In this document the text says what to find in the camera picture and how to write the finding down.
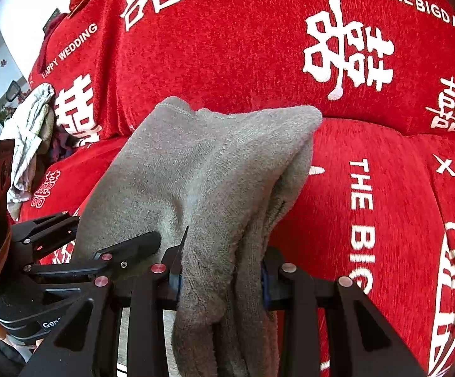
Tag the framed wall picture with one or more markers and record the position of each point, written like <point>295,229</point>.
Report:
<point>1,112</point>

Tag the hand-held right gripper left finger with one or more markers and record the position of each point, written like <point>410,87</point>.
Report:
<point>176,282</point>

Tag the white patterned cloth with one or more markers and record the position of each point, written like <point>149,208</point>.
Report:
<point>25,133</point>

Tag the beige cloth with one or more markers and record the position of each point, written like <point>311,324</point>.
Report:
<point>48,125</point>

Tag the red printed blanket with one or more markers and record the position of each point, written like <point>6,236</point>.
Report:
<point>231,47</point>

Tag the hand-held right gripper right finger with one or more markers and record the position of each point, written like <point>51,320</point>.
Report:
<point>266,282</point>

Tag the dark mirror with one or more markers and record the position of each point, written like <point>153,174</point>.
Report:
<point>13,91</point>

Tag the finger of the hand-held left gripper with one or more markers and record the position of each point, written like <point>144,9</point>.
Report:
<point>46,229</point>
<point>129,249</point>

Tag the grey knit garment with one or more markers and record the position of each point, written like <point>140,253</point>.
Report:
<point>211,172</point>

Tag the dark plaid cloth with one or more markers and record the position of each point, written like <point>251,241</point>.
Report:
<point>60,143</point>

